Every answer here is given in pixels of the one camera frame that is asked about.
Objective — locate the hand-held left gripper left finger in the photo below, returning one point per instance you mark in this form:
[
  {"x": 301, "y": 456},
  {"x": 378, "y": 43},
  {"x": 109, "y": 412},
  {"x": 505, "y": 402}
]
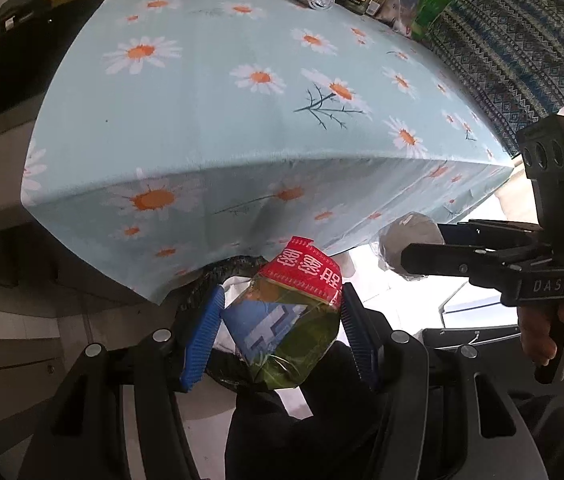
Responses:
[{"x": 204, "y": 330}]

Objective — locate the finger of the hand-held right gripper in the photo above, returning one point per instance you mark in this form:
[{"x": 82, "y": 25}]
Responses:
[
  {"x": 502, "y": 234},
  {"x": 437, "y": 260}
]

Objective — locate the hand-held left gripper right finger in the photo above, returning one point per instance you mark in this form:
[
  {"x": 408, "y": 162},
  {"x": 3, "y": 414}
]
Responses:
[{"x": 357, "y": 340}]

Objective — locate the grey paper ball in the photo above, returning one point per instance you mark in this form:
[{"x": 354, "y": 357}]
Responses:
[{"x": 412, "y": 235}]

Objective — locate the black-lined trash bin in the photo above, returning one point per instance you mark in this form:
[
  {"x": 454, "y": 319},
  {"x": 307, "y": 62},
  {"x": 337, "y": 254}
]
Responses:
[{"x": 201, "y": 285}]

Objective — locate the green snack bag red band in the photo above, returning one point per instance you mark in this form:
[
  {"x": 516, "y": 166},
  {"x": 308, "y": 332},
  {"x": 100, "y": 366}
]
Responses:
[{"x": 287, "y": 325}]

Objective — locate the blue patterned cloth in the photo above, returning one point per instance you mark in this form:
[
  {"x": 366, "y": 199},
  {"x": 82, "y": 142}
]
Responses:
[{"x": 522, "y": 50}]

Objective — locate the daisy print tablecloth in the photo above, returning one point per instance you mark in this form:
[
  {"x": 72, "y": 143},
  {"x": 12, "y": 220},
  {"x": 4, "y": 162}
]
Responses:
[{"x": 211, "y": 125}]

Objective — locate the green packet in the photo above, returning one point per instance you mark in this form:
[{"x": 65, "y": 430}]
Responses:
[{"x": 432, "y": 7}]

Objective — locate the clear plastic bag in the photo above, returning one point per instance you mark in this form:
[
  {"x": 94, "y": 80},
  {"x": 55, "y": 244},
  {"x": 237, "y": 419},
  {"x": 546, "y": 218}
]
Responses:
[{"x": 402, "y": 5}]

